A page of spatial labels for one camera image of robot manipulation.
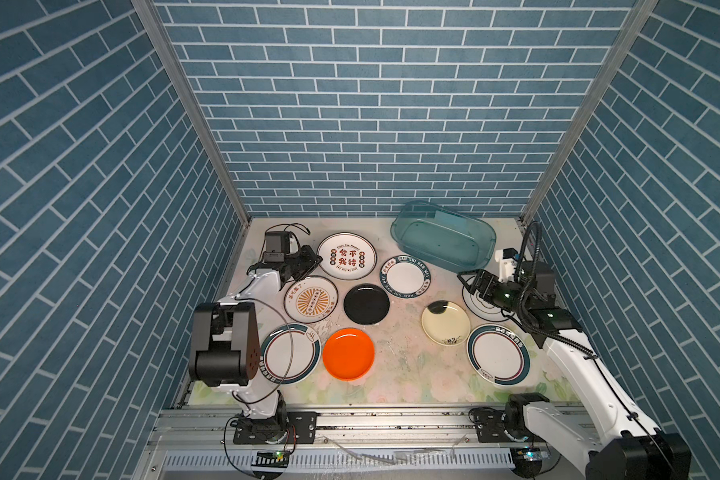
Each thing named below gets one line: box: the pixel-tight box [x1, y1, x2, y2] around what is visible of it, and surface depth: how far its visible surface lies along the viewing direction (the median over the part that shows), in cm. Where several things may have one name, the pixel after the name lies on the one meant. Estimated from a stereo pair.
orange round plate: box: [322, 328, 375, 381], surface depth 87 cm
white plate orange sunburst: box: [283, 275, 339, 324], surface depth 98 cm
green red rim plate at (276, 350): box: [259, 323, 322, 385], surface depth 87 cm
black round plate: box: [343, 283, 391, 326], surface depth 98 cm
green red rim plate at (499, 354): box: [466, 324, 531, 387], surface depth 87 cm
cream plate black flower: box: [421, 300, 471, 347], surface depth 94 cm
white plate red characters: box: [317, 232, 378, 281], surface depth 98 cm
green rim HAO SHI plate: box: [379, 254, 432, 299], surface depth 105 cm
